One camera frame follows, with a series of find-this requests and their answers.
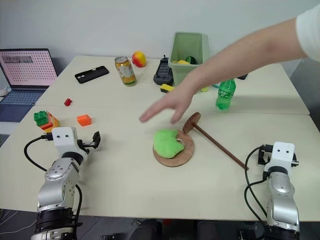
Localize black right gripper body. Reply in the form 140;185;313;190
259;144;275;161

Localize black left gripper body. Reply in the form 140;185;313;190
76;138;95;155

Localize brown wooden peg stand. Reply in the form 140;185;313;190
182;112;250;172

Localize green cloth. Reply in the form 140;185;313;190
152;128;186;160

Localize round wooden board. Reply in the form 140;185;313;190
152;129;195;168

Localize person's bare hand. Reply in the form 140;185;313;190
138;81;202;125

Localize orange block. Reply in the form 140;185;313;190
76;114;93;128

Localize green and orange brick stack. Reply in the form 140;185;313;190
33;109;61;134

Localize black smartphone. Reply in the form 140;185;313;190
74;65;110;85

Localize yellow drink can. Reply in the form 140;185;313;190
114;55;138;87

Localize green plastic soda bottle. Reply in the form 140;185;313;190
215;78;237;111

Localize yellow and black sponge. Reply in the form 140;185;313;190
159;83;175;94

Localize red and yellow toy fruit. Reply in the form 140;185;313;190
131;50;148;68

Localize blue laptop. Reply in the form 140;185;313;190
0;48;59;124

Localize black handheld remote controller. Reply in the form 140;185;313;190
153;54;175;86

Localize dark rounded shape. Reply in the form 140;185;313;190
129;218;164;240

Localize yellow toy banana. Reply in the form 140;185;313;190
170;59;193;66

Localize pale green plastic bin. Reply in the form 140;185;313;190
167;31;209;87

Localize white shirt sleeve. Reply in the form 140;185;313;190
295;2;320;64

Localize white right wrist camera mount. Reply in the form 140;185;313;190
264;141;295;174

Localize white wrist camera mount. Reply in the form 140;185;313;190
264;141;295;174
51;126;80;155

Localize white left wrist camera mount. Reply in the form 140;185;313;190
51;126;80;155

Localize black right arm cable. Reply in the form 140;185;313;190
244;146;270;224

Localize thin white cable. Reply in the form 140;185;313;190
0;209;19;224

